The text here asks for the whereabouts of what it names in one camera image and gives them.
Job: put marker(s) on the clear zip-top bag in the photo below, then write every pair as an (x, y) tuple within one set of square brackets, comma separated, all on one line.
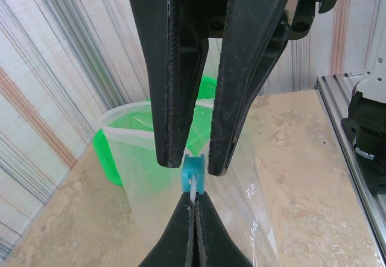
[(144, 158)]

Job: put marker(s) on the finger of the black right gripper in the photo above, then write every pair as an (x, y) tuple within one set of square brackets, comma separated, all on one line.
[(247, 53), (153, 53)]

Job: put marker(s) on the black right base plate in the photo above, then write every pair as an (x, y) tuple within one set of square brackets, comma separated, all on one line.
[(371, 173)]

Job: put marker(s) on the green plastic basket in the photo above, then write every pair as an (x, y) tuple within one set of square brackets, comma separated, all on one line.
[(104, 152)]

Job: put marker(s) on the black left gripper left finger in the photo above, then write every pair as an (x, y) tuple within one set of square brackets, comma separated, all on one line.
[(172, 243)]

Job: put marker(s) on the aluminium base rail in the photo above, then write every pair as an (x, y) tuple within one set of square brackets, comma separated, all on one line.
[(337, 98)]

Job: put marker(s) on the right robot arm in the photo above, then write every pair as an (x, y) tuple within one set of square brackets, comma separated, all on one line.
[(368, 116)]

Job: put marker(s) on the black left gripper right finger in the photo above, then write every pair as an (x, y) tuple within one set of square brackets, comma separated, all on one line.
[(214, 243)]

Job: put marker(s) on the blue zipper slider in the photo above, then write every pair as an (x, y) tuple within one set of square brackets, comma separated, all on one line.
[(190, 173)]

